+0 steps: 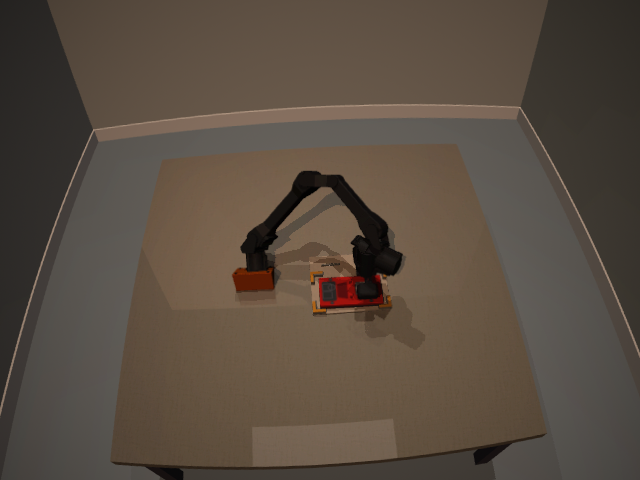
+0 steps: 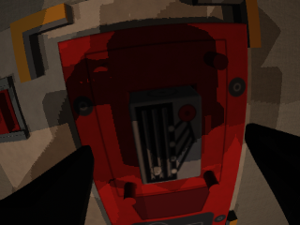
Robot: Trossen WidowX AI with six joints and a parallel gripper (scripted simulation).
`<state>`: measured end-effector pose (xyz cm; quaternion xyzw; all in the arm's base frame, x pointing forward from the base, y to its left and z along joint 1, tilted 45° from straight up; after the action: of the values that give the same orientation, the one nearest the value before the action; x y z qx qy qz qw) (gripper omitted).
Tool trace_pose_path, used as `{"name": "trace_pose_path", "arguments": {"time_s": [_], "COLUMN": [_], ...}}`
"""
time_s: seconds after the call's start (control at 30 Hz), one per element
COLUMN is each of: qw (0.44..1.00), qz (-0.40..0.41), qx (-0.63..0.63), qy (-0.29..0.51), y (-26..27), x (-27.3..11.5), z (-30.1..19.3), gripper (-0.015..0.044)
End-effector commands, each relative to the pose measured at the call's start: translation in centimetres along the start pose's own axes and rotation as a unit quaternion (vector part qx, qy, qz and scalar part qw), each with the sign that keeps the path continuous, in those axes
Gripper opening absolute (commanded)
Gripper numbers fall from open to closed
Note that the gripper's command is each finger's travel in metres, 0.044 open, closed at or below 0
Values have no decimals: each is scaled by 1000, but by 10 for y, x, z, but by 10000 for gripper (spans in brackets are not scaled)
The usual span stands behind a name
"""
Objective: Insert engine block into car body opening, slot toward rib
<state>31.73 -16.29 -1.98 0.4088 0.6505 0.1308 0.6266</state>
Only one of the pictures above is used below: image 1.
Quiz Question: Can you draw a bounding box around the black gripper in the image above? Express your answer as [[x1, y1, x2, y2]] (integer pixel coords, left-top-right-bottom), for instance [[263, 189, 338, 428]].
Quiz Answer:
[[353, 246, 378, 299]]

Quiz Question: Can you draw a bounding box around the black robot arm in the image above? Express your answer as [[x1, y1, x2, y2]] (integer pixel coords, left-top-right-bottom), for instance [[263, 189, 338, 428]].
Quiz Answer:
[[240, 171, 403, 277]]

